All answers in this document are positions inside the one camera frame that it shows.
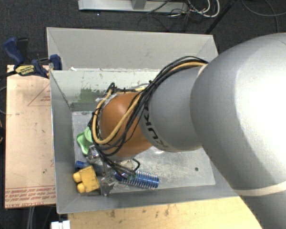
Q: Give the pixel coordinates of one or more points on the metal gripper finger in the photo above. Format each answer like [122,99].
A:
[110,181]
[105,189]

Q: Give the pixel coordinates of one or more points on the light green plastic toy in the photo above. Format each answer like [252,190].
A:
[84,138]

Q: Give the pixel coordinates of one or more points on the small blue block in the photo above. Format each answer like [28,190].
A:
[79,165]

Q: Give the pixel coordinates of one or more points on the yellow plastic block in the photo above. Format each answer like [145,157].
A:
[88,178]

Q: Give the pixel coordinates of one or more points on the blue ribbed cylinder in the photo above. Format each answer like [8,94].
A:
[143,180]

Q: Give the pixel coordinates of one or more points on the brown cardboard board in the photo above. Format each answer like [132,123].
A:
[28,132]

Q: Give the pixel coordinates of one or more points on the grey metal bin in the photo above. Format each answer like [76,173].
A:
[124,49]

